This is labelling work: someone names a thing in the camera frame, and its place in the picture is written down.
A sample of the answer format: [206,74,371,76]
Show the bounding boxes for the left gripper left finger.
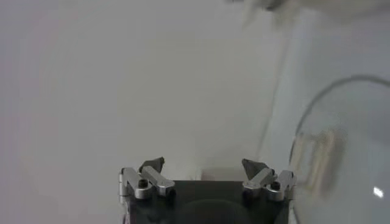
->
[118,156,177,205]

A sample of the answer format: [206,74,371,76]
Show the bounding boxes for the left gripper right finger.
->
[241,158,298,203]

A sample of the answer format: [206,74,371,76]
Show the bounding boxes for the glass lid with cream handle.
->
[288,74,390,224]

